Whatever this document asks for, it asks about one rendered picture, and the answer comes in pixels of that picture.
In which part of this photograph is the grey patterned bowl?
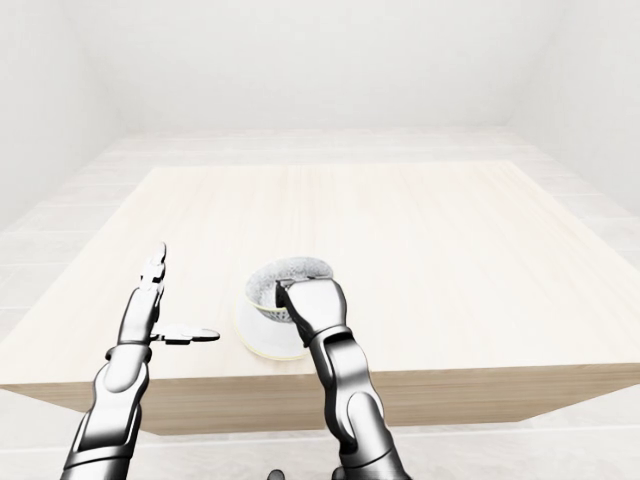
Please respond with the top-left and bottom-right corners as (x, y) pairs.
(244, 255), (335, 323)

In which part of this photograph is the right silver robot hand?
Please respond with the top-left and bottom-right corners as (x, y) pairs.
(275, 276), (349, 347)

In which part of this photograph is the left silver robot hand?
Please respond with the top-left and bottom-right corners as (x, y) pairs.
(117, 242), (221, 347)

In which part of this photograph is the white plate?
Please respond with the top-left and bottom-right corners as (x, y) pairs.
(234, 297), (312, 362)

